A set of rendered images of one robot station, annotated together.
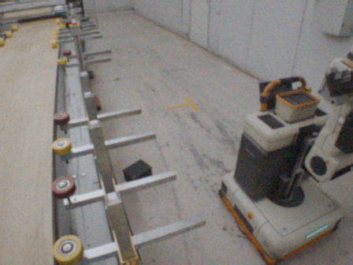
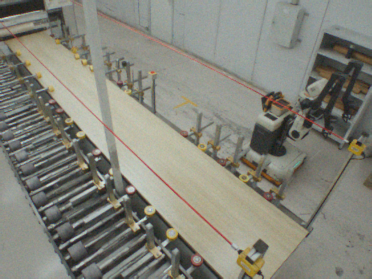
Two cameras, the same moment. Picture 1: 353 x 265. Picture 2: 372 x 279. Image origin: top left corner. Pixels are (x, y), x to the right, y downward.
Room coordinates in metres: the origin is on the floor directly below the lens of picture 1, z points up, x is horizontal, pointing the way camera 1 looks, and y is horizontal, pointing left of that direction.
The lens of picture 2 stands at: (-0.89, 1.33, 2.61)
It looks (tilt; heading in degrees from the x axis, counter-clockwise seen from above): 41 degrees down; 338
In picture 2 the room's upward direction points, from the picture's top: 4 degrees clockwise
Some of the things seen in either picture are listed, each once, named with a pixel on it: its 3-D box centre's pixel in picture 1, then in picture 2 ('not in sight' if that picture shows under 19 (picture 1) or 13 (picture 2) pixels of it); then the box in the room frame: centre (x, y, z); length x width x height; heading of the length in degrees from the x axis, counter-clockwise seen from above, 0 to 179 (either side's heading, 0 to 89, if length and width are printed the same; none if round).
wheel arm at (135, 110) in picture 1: (101, 118); (198, 129); (1.10, 0.40, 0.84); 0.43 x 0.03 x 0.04; 112
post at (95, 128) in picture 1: (108, 181); (236, 156); (0.58, 0.23, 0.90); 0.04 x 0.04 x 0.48; 22
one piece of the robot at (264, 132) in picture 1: (287, 147); (276, 127); (1.16, -0.69, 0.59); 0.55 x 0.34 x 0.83; 112
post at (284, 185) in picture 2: not in sight; (283, 187); (0.12, 0.04, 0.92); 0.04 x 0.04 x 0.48; 22
